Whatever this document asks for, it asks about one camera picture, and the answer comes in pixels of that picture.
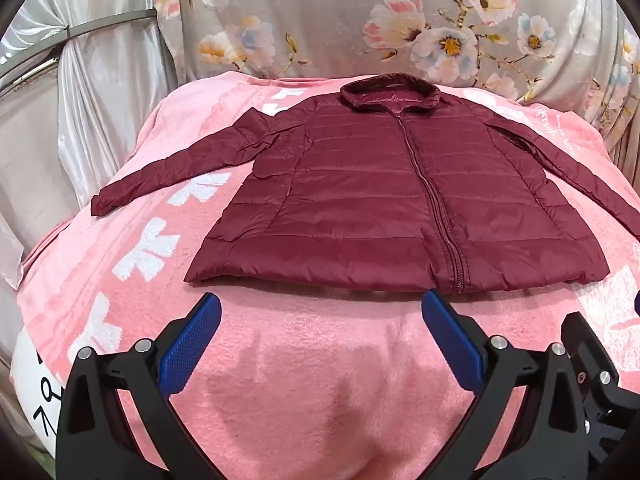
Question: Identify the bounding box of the pink printed blanket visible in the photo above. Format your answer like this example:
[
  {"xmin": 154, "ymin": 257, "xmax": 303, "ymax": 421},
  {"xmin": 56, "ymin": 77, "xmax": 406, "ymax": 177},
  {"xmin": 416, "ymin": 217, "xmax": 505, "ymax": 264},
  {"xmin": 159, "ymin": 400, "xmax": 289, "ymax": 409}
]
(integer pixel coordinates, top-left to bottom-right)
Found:
[{"xmin": 15, "ymin": 72, "xmax": 640, "ymax": 480}]

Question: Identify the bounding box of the maroon puffer jacket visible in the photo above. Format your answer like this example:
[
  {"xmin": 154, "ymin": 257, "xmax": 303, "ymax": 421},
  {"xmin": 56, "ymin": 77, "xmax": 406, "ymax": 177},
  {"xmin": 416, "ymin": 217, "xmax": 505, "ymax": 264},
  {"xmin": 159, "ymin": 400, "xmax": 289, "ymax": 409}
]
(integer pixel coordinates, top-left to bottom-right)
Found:
[{"xmin": 90, "ymin": 73, "xmax": 640, "ymax": 295}]

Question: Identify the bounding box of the grey metal rail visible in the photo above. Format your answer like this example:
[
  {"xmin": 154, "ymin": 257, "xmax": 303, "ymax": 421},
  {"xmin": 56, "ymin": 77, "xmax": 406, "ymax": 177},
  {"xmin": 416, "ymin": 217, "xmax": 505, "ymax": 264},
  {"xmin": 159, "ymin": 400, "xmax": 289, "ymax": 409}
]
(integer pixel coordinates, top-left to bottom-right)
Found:
[{"xmin": 0, "ymin": 7, "xmax": 157, "ymax": 92}]

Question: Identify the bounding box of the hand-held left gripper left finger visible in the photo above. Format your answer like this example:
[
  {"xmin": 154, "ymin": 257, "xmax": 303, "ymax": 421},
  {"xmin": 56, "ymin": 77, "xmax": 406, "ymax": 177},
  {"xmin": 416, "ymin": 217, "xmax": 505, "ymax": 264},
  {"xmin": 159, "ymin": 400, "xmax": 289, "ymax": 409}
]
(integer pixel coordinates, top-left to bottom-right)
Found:
[{"xmin": 55, "ymin": 291, "xmax": 223, "ymax": 480}]

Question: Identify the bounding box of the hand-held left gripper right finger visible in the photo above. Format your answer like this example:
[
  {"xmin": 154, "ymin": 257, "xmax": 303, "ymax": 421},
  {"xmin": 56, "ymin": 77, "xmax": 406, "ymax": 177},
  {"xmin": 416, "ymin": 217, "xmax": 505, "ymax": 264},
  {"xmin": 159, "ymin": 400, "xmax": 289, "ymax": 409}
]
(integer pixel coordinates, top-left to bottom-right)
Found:
[{"xmin": 421, "ymin": 288, "xmax": 594, "ymax": 480}]

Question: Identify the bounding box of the white satin curtain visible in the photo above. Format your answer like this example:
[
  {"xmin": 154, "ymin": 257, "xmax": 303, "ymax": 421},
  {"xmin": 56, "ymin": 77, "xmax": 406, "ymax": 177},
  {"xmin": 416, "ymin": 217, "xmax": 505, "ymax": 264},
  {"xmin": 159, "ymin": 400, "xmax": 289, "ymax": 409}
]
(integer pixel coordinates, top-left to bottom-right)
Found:
[{"xmin": 0, "ymin": 0, "xmax": 177, "ymax": 292}]

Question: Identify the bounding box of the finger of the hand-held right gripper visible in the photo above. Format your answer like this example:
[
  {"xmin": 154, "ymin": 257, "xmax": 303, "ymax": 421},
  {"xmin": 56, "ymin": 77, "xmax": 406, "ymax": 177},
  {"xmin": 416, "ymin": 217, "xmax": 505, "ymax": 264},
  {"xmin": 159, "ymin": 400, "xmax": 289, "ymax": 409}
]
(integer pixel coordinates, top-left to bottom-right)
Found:
[{"xmin": 560, "ymin": 311, "xmax": 640, "ymax": 462}]

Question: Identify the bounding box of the grey floral cloth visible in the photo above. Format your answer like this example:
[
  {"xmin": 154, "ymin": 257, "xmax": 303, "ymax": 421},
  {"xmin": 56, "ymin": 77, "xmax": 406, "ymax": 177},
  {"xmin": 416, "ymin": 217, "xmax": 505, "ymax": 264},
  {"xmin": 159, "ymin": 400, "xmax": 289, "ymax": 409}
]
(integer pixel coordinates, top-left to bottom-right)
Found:
[{"xmin": 154, "ymin": 0, "xmax": 640, "ymax": 161}]

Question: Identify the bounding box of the white cushion with black drawing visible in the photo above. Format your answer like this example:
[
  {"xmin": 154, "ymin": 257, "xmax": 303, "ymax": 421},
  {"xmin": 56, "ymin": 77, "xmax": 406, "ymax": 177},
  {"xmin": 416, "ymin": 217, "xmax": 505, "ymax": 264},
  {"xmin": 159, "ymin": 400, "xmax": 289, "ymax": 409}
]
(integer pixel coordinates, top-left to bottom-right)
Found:
[{"xmin": 11, "ymin": 329, "xmax": 67, "ymax": 463}]

